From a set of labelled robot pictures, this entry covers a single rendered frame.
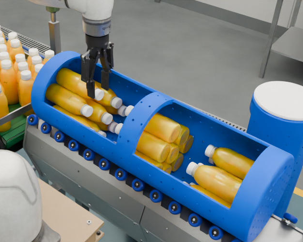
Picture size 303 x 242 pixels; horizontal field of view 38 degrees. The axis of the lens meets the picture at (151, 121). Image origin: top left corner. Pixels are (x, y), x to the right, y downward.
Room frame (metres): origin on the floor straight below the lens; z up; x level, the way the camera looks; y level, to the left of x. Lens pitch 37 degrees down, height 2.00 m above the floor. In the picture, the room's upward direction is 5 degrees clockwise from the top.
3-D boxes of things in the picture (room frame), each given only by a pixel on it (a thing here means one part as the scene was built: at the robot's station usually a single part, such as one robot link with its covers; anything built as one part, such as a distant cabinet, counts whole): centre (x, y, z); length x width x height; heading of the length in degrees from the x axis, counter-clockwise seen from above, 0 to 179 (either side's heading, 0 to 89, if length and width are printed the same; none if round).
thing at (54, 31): (1.93, 0.50, 0.55); 0.04 x 0.04 x 1.10; 55
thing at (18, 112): (1.46, 0.46, 0.96); 0.40 x 0.01 x 0.03; 145
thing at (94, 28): (1.26, 0.19, 1.41); 0.09 x 0.09 x 0.06
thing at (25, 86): (1.46, 0.51, 0.99); 0.07 x 0.07 x 0.18
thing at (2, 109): (1.35, 0.59, 0.99); 0.07 x 0.07 x 0.18
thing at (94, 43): (1.27, 0.19, 1.34); 0.08 x 0.07 x 0.09; 145
